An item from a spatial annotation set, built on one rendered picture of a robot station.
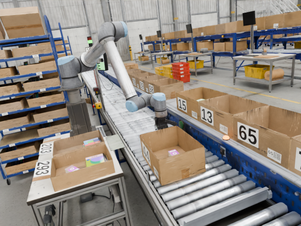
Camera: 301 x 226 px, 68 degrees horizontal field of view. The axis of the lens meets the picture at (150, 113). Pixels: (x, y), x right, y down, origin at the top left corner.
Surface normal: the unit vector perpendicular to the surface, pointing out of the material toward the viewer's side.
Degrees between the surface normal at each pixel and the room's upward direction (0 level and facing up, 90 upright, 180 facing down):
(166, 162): 90
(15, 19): 123
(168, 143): 89
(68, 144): 89
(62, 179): 90
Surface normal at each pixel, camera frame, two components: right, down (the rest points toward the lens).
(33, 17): 0.36, 0.73
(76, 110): 0.33, 0.26
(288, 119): -0.93, 0.22
